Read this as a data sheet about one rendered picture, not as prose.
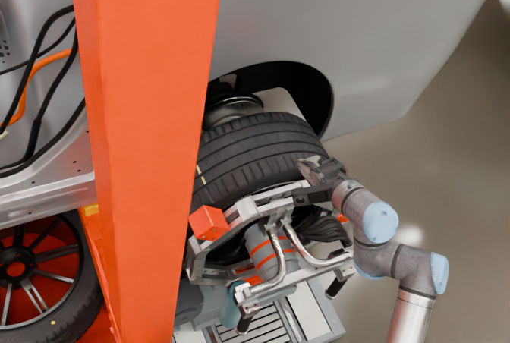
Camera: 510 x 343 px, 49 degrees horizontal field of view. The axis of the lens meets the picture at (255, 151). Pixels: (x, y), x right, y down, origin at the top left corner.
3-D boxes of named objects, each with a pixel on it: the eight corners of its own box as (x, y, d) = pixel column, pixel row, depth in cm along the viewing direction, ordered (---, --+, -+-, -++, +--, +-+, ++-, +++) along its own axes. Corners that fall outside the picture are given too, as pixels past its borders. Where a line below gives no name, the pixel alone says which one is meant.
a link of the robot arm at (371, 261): (389, 289, 139) (391, 251, 133) (347, 275, 145) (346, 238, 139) (402, 265, 146) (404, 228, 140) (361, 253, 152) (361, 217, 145)
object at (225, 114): (269, 123, 229) (250, 83, 201) (278, 137, 225) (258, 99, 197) (202, 160, 230) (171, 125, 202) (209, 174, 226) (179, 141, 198)
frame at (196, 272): (309, 240, 223) (350, 165, 180) (316, 255, 220) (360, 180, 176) (180, 285, 203) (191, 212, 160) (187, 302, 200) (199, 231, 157)
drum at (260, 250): (274, 231, 200) (281, 212, 189) (300, 284, 190) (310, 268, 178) (237, 243, 195) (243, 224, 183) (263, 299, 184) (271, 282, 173)
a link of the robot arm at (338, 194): (343, 223, 144) (338, 195, 138) (332, 213, 148) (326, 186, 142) (370, 207, 146) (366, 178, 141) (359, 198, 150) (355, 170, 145)
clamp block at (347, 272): (338, 253, 185) (343, 247, 181) (352, 278, 181) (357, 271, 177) (325, 258, 183) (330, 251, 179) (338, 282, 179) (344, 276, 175)
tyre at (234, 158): (322, 86, 184) (129, 152, 168) (358, 140, 172) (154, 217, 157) (303, 183, 239) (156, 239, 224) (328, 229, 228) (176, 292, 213)
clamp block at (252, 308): (246, 287, 173) (249, 281, 169) (258, 314, 169) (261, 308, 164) (231, 293, 171) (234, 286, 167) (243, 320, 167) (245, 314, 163)
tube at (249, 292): (271, 227, 178) (278, 210, 170) (297, 280, 169) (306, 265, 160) (220, 243, 172) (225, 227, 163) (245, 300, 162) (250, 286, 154)
